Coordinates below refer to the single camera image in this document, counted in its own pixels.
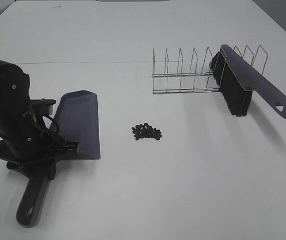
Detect purple plastic dustpan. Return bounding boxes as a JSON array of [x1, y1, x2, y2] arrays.
[[16, 90, 101, 228]]

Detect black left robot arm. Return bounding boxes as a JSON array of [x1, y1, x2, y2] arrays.
[[0, 60, 78, 179]]

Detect purple brush black bristles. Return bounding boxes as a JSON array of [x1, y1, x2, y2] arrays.
[[209, 44, 286, 119]]

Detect chrome wire dish rack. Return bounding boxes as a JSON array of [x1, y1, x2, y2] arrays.
[[151, 44, 270, 95]]

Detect pile of coffee beans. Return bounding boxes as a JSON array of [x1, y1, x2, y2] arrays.
[[131, 123, 162, 141]]

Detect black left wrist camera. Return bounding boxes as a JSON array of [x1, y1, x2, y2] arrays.
[[31, 99, 56, 117]]

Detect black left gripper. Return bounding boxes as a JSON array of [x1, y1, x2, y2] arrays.
[[0, 105, 79, 181]]

